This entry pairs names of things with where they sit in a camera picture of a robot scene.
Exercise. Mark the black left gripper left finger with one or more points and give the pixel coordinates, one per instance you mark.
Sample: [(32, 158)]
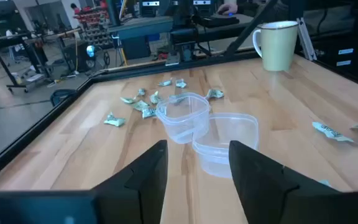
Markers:
[(141, 193)]

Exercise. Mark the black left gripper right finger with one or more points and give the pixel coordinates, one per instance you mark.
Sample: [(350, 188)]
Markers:
[(266, 193)]

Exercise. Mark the dark blue floor bin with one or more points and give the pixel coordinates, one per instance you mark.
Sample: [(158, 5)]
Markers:
[(61, 95)]

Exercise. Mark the red parts bin shelf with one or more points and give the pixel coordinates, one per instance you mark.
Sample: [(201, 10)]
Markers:
[(93, 21)]

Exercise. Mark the clear plastic container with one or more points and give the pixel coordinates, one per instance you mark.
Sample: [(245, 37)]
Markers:
[(182, 124), (213, 149)]

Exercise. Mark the cream ceramic mug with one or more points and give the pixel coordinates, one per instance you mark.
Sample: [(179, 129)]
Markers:
[(278, 46)]

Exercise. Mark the black drawer cabinet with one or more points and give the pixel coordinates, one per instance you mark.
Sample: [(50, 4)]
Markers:
[(343, 62)]

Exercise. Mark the white aluminium extrusion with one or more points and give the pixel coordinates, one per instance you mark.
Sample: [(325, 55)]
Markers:
[(306, 39)]

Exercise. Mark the blue-grey workbench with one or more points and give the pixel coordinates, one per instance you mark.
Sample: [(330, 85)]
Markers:
[(141, 28)]

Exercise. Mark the black keyboard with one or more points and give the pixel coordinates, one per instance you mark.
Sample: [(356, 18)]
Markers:
[(217, 21)]

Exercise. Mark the person's hand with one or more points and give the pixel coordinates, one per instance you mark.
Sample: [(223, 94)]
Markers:
[(227, 7)]

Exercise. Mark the black wheeled table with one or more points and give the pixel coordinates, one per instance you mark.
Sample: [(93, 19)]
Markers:
[(11, 39)]

